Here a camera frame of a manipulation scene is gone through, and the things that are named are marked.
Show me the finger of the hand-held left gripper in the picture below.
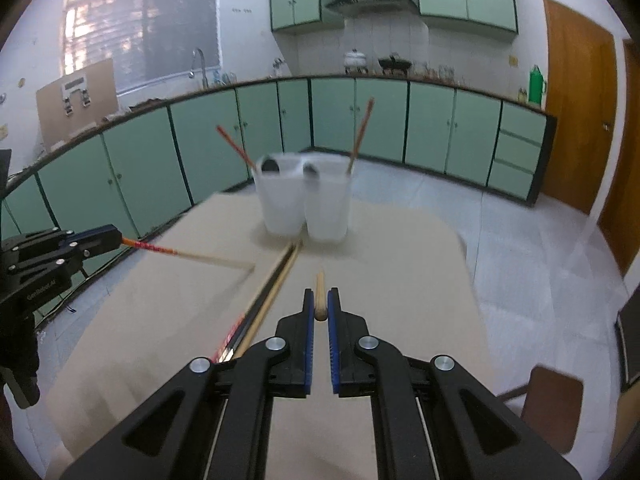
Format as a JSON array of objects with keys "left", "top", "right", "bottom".
[
  {"left": 0, "top": 226, "right": 123, "bottom": 256},
  {"left": 7, "top": 239, "right": 124, "bottom": 282}
]

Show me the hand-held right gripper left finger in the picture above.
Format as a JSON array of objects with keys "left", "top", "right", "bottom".
[{"left": 60, "top": 287, "right": 317, "bottom": 480}]

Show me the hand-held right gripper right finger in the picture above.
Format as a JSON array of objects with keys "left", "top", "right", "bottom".
[{"left": 327, "top": 287, "right": 583, "bottom": 480}]

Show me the wooden chopstick striped end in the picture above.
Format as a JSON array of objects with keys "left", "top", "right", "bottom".
[
  {"left": 233, "top": 241, "right": 304, "bottom": 360},
  {"left": 314, "top": 271, "right": 328, "bottom": 322}
]

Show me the black chopstick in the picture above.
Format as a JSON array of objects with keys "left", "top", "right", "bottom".
[{"left": 222, "top": 246, "right": 297, "bottom": 358}]

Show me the red patterned end chopstick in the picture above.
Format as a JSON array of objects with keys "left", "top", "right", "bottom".
[
  {"left": 347, "top": 97, "right": 376, "bottom": 175},
  {"left": 216, "top": 125, "right": 257, "bottom": 170},
  {"left": 212, "top": 310, "right": 246, "bottom": 363},
  {"left": 120, "top": 237, "right": 256, "bottom": 273}
]

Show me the white two-compartment utensil holder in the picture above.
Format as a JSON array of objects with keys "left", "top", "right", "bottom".
[{"left": 252, "top": 152, "right": 355, "bottom": 242}]

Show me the dark kitchen countertop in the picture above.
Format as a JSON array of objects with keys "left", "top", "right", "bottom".
[{"left": 0, "top": 74, "right": 558, "bottom": 196}]

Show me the chrome kitchen faucet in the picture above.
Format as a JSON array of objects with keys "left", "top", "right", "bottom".
[{"left": 189, "top": 48, "right": 210, "bottom": 90}]

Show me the window with blinds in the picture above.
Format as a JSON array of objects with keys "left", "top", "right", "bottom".
[{"left": 62, "top": 0, "right": 222, "bottom": 96}]

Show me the green base cabinet run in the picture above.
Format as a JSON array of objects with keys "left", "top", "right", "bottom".
[{"left": 0, "top": 77, "right": 558, "bottom": 281}]

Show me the white cooking pot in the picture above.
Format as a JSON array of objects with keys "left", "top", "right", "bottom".
[{"left": 343, "top": 49, "right": 370, "bottom": 72}]

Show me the black wok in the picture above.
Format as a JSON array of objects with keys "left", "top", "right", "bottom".
[{"left": 377, "top": 54, "right": 413, "bottom": 76}]

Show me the bowls and jars cluster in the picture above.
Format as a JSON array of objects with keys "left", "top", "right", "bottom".
[{"left": 417, "top": 64, "right": 458, "bottom": 82}]

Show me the dark glass-front cabinet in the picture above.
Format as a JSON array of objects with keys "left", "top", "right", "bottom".
[{"left": 615, "top": 290, "right": 640, "bottom": 393}]

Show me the green thermos flask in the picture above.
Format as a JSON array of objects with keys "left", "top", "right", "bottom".
[{"left": 529, "top": 65, "right": 548, "bottom": 107}]

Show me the plain wooden door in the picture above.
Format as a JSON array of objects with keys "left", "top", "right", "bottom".
[{"left": 597, "top": 39, "right": 640, "bottom": 278}]

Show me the wooden door with knob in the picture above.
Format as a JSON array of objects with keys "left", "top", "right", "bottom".
[{"left": 542, "top": 0, "right": 618, "bottom": 216}]

